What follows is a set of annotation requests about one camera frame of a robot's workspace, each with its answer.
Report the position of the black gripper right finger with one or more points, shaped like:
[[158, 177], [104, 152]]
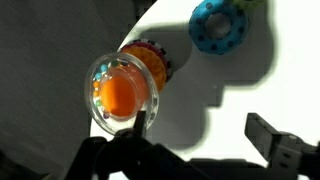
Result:
[[290, 153]]

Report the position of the orange stacking peg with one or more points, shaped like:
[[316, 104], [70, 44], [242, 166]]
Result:
[[118, 96]]

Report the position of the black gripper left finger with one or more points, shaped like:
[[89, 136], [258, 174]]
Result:
[[126, 153]]

